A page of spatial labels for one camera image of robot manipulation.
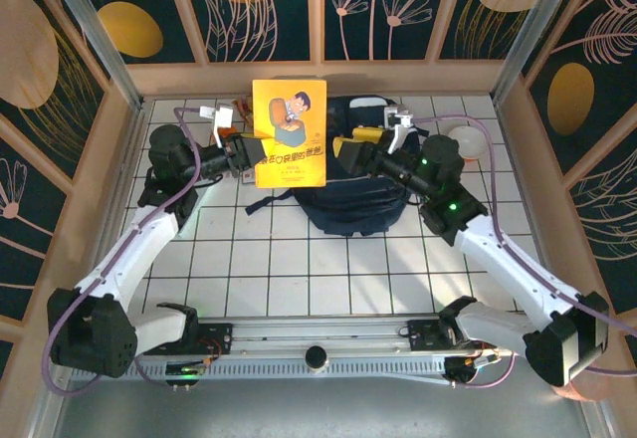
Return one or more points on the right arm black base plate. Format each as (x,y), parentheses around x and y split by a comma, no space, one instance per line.
(423,336)

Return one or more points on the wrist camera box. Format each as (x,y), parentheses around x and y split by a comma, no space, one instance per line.
(223,115)
(398,119)

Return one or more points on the aluminium corner post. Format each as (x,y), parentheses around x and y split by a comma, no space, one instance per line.
(94,35)
(532,30)

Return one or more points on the yellow cartoon book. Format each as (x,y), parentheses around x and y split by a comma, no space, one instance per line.
(288,94)

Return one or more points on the white and orange bowl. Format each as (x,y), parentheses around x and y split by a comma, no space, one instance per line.
(470,142)

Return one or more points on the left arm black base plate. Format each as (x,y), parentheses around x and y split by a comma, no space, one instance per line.
(219,333)

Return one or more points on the perforated metal strip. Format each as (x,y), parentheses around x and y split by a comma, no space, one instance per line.
(278,369)

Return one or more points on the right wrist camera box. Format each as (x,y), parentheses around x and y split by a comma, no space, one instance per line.
(398,119)

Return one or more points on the navy blue backpack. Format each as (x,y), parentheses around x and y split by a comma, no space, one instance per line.
(358,209)

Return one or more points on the black round knob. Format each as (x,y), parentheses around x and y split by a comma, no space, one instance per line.
(316,357)

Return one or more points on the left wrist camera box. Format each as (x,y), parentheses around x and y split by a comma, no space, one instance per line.
(223,115)

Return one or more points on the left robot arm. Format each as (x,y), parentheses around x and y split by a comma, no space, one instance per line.
(144,239)

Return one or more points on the translucent orange cup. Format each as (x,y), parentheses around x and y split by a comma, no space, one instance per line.
(592,390)

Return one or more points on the black controller board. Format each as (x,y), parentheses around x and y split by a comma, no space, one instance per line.
(184,371)
(460,371)

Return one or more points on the aluminium mounting rail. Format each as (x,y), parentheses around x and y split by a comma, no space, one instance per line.
(318,331)

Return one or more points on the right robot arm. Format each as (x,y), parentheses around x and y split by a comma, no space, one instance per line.
(502,259)

